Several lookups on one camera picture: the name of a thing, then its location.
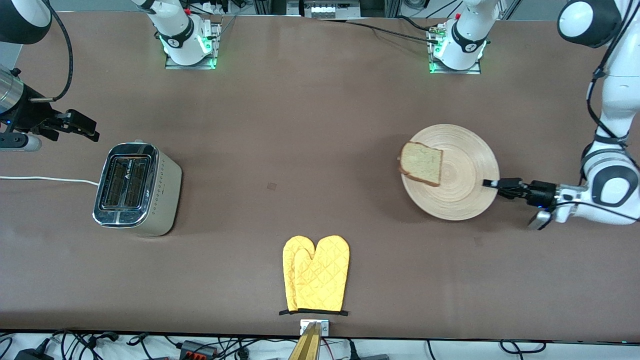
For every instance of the round wooden plate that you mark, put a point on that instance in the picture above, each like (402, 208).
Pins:
(460, 180)

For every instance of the bread slice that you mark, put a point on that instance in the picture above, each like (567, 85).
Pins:
(422, 164)

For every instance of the silver two-slot toaster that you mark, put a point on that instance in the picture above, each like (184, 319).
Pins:
(135, 187)

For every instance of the silver mounting bracket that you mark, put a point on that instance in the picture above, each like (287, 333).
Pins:
(325, 327)

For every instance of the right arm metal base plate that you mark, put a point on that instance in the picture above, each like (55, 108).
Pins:
(216, 45)

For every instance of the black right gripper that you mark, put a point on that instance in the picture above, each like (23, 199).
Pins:
(31, 117)

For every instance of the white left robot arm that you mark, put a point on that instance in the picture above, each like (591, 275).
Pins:
(615, 100)

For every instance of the black and orange connector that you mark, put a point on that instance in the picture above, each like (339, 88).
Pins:
(198, 348)

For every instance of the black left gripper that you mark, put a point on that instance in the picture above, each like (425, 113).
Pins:
(542, 192)

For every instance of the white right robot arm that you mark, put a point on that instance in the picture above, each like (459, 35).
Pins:
(180, 30)

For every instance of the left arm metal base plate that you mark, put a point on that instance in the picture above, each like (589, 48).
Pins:
(475, 71)

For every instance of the white power strip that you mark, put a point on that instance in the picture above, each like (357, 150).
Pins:
(330, 9)

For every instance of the black power adapter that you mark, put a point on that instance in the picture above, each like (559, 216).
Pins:
(32, 355)

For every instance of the black plug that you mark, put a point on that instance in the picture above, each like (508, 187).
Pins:
(370, 357)

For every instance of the golden camera stand profile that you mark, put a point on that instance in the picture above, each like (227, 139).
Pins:
(306, 347)

